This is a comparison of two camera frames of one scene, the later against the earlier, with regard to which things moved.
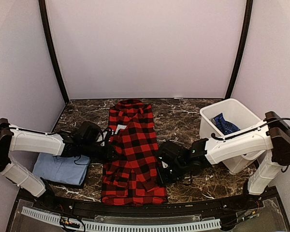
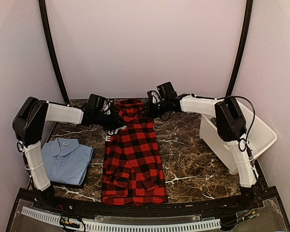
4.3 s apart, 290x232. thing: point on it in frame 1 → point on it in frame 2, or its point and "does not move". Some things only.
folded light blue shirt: x=69 y=169 does not move
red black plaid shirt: x=132 y=176 does not move
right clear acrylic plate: x=268 y=218 does not move
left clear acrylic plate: x=24 y=223 does not move
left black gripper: x=108 y=154 → x=115 y=123
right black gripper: x=165 y=181 → x=150 y=110
